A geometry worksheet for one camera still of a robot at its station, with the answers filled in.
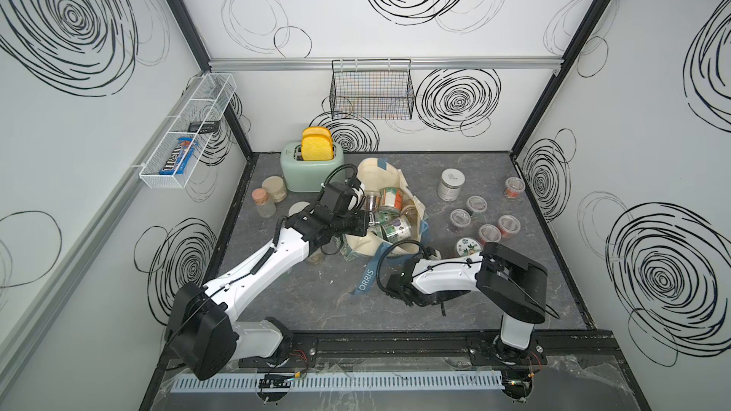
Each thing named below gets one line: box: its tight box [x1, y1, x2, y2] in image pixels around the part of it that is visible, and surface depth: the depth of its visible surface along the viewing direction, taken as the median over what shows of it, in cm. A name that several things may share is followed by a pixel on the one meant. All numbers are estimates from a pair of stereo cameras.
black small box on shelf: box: [187, 119, 221, 135], surface depth 80 cm
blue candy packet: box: [158, 137, 198, 176], surface depth 72 cm
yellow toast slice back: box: [302, 125, 333, 137], surface depth 98 cm
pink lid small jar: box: [251, 187, 277, 218], surface depth 96 cm
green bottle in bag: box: [381, 215, 412, 243], surface depth 88 cm
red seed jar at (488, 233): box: [477, 223, 502, 247], surface depth 92 cm
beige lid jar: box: [261, 175, 288, 203], surface depth 104 cm
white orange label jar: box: [378, 187, 404, 212], surface depth 98 cm
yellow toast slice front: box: [300, 135, 335, 161], surface depth 98 cm
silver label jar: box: [437, 167, 466, 202], surface depth 104 cm
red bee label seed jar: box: [504, 176, 527, 199], surface depth 105 cm
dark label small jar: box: [365, 194, 377, 212], surface depth 98 cm
